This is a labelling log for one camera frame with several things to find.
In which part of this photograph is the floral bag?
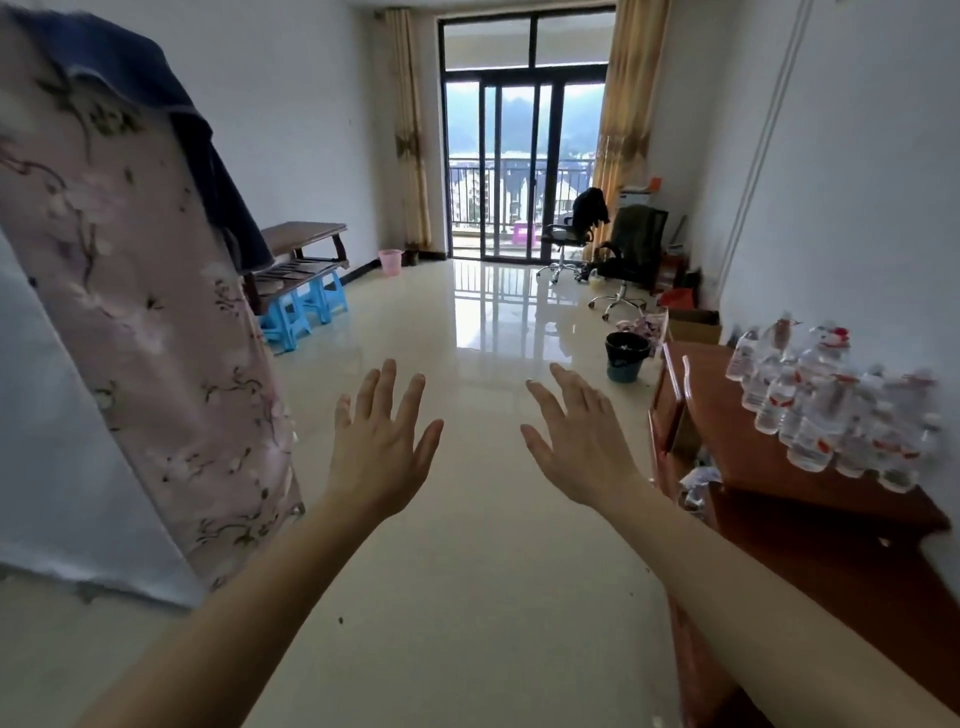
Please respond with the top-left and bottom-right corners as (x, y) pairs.
(616, 311), (670, 357)

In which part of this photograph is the white wall cable duct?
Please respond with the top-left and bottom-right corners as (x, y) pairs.
(715, 0), (816, 303)

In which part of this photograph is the person's right hand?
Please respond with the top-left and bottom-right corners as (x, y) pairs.
(520, 363), (648, 513)

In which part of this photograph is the person's left hand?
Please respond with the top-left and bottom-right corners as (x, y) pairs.
(326, 360), (445, 520)

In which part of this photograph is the dark wooden bench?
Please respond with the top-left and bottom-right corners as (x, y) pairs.
(243, 221), (351, 316)

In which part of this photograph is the cardboard box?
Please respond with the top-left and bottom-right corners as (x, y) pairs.
(666, 308), (723, 345)

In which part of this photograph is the black jacket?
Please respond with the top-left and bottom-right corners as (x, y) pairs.
(570, 187), (611, 231)

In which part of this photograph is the crumpled white plastic bag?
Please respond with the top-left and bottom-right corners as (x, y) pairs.
(677, 463), (723, 520)

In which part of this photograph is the blue plastic stool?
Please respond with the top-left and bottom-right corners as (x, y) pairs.
(258, 288), (313, 354)
(300, 271), (351, 326)

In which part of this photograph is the black framed glass door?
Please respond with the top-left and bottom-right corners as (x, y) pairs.
(438, 6), (617, 265)

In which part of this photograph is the reddish wooden cabinet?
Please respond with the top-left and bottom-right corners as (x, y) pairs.
(648, 341), (960, 728)

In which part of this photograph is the beige patterned curtain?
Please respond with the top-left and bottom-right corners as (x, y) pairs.
(591, 0), (672, 261)
(384, 9), (434, 253)

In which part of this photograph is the person's right forearm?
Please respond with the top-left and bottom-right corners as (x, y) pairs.
(600, 478), (960, 728)

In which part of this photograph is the group of clear water bottles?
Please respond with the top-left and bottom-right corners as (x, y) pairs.
(724, 311), (946, 495)

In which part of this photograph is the dark blue cloth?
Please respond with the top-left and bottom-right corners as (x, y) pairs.
(7, 6), (276, 276)

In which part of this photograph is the person's left forearm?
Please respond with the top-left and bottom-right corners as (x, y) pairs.
(75, 491), (393, 728)

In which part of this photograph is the pink floral cloth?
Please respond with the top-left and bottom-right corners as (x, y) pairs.
(0, 7), (306, 594)

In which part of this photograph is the black mesh office chair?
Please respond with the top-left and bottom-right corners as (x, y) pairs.
(580, 204), (669, 323)

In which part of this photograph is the black and blue bucket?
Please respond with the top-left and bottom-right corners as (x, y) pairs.
(604, 331), (652, 385)

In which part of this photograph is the balcony railing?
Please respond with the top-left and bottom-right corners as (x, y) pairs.
(448, 156), (597, 231)

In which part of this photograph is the white sheet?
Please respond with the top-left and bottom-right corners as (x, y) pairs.
(0, 232), (208, 609)

